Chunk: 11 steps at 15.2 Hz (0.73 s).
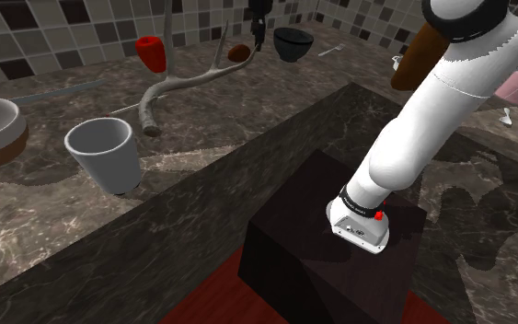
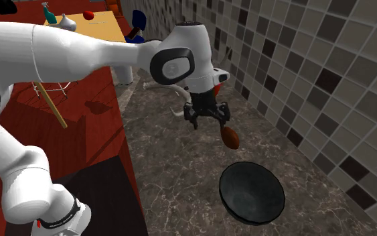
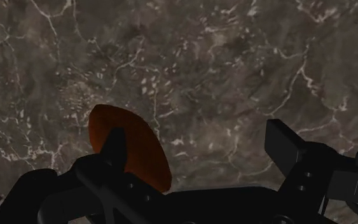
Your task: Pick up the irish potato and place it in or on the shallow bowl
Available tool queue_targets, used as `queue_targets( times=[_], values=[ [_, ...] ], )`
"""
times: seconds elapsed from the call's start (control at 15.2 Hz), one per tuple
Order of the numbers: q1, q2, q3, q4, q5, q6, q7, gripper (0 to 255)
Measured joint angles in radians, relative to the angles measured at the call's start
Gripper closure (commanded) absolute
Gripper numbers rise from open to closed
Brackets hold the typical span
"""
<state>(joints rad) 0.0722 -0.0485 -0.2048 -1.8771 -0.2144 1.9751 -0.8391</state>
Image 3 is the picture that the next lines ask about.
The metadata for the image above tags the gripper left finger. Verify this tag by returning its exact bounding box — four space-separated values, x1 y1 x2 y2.
0 127 167 224

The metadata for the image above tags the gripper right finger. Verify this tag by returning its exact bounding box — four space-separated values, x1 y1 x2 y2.
264 118 358 224

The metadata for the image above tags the orange oval object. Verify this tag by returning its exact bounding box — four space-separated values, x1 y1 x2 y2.
88 104 172 193

